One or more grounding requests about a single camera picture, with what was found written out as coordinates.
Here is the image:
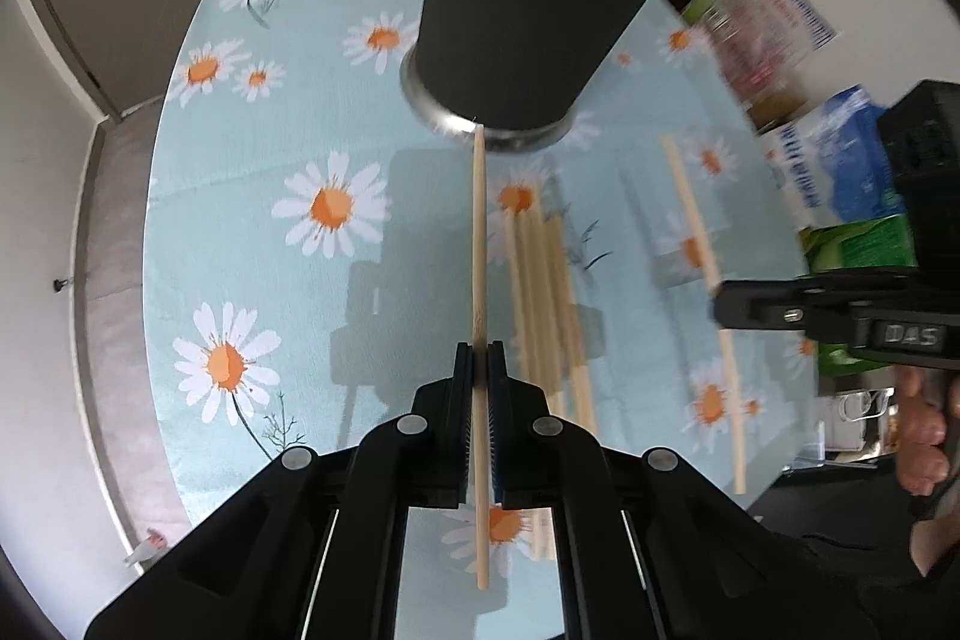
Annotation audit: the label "green box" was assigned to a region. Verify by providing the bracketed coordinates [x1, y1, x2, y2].
[799, 212, 920, 375]

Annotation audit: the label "clear printed plastic bag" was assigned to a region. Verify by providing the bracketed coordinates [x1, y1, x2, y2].
[712, 0, 837, 109]

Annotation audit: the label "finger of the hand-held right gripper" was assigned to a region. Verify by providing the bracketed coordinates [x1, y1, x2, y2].
[711, 269, 925, 350]

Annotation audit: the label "person's right hand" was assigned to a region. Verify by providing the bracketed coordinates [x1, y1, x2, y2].
[896, 366, 960, 577]

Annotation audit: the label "person's dark clothing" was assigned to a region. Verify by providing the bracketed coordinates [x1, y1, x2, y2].
[750, 460, 960, 640]

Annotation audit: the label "daisy print tablecloth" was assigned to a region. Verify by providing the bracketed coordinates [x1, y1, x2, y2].
[142, 0, 820, 640]

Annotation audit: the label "plastic jar brown contents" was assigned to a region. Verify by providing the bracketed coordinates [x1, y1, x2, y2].
[750, 77, 807, 131]

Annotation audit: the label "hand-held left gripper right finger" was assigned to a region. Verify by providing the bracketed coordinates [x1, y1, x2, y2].
[487, 340, 882, 640]

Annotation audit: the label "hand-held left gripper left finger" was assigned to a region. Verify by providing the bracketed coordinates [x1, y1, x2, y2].
[86, 344, 476, 640]

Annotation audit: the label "white blue salt bag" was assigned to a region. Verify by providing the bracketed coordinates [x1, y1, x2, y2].
[761, 85, 912, 232]

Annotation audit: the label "pink white toy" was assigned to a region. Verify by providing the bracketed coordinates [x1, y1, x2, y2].
[124, 527, 170, 566]

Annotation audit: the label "wooden chopstick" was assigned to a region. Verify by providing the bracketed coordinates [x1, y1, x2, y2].
[510, 209, 557, 562]
[536, 209, 572, 416]
[660, 134, 749, 497]
[523, 209, 557, 397]
[550, 209, 597, 437]
[469, 122, 496, 592]

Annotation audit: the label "clear plastic container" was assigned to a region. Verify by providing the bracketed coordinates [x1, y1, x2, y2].
[814, 385, 901, 461]

